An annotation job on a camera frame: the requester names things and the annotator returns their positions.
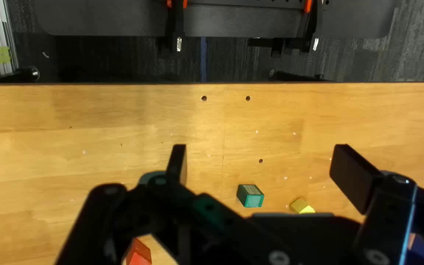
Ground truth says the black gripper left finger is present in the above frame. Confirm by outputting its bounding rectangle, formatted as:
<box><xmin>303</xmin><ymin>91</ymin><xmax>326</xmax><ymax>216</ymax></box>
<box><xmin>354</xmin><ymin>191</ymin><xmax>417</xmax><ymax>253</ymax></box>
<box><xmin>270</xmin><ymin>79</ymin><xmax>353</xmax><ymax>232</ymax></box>
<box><xmin>57</xmin><ymin>143</ymin><xmax>292</xmax><ymax>265</ymax></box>

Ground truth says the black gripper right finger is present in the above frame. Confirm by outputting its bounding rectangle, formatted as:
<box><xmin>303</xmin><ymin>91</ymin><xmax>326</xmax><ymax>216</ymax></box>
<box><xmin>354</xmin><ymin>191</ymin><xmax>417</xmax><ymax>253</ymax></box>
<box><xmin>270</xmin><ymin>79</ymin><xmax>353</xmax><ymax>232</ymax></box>
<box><xmin>329</xmin><ymin>143</ymin><xmax>424</xmax><ymax>265</ymax></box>

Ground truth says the red wooden block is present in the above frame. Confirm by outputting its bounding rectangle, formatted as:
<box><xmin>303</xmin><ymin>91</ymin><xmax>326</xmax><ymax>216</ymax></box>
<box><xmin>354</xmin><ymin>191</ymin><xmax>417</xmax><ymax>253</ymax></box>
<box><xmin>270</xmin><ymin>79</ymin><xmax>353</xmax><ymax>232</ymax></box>
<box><xmin>126</xmin><ymin>237</ymin><xmax>154</xmax><ymax>265</ymax></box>

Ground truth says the yellow wooden block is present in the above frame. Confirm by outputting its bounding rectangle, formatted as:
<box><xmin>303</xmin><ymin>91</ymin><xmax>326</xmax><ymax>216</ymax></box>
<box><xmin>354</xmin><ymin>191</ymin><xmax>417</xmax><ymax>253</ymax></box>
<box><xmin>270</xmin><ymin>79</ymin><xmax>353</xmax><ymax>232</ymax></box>
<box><xmin>289</xmin><ymin>196</ymin><xmax>317</xmax><ymax>215</ymax></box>

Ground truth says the green wooden block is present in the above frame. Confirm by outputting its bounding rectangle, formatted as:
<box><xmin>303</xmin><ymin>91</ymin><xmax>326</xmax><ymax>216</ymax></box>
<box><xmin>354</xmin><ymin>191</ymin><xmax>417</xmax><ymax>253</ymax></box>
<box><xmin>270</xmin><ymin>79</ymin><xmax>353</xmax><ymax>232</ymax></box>
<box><xmin>236</xmin><ymin>182</ymin><xmax>267</xmax><ymax>209</ymax></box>

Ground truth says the black stand foot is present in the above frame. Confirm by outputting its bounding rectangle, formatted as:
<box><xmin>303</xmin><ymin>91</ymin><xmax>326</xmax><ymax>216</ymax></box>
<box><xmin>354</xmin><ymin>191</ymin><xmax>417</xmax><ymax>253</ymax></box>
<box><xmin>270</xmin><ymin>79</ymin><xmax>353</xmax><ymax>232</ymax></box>
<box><xmin>0</xmin><ymin>65</ymin><xmax>43</xmax><ymax>84</ymax></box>
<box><xmin>267</xmin><ymin>68</ymin><xmax>328</xmax><ymax>82</ymax></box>

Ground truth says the orange black clamp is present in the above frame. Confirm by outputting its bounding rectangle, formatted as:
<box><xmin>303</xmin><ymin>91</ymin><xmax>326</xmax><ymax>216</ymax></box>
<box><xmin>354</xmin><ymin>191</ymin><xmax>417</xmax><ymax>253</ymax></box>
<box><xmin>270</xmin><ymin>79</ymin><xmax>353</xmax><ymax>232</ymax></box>
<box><xmin>158</xmin><ymin>0</ymin><xmax>192</xmax><ymax>54</ymax></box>
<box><xmin>248</xmin><ymin>0</ymin><xmax>323</xmax><ymax>54</ymax></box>

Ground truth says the dark grey board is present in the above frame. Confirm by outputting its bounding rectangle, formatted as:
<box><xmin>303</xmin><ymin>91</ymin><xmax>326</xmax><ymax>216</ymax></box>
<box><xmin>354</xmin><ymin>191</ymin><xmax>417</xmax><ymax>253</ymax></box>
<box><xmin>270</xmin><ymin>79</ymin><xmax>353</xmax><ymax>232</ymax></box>
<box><xmin>35</xmin><ymin>0</ymin><xmax>401</xmax><ymax>40</ymax></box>

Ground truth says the yellow-green sticky note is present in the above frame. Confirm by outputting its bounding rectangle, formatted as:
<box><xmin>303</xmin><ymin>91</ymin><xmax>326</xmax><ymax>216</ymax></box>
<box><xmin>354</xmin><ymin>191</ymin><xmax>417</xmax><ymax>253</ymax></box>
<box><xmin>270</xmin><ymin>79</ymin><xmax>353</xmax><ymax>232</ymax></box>
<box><xmin>0</xmin><ymin>45</ymin><xmax>14</xmax><ymax>66</ymax></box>

